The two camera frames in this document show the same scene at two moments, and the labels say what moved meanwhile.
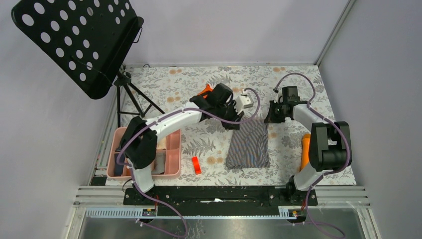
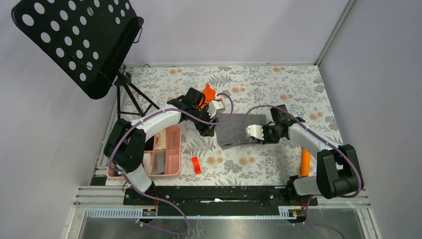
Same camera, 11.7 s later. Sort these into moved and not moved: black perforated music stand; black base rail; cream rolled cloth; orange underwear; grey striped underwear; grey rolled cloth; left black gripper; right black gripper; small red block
Moved: right black gripper; grey striped underwear; left black gripper
Not moved: black perforated music stand; orange underwear; small red block; black base rail; cream rolled cloth; grey rolled cloth
